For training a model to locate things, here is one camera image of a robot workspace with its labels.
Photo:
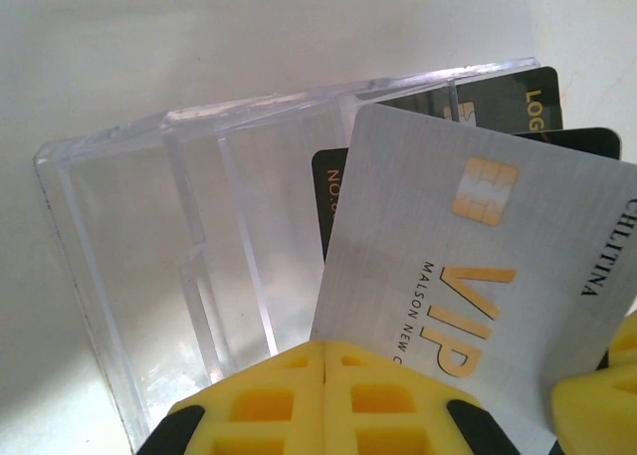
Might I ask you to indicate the black card with logo print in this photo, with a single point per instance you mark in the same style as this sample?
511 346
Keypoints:
502 89

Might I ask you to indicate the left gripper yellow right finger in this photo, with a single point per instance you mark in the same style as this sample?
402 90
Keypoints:
597 415

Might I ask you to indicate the silver VIP card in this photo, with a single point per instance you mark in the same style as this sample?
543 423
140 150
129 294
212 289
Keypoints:
423 201

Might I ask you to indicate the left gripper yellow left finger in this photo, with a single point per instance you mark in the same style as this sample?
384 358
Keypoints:
323 400

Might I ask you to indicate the clear acrylic card stand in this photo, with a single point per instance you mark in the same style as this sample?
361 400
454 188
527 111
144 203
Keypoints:
124 226

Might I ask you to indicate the black card with number print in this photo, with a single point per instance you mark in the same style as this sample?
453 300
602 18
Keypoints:
328 201

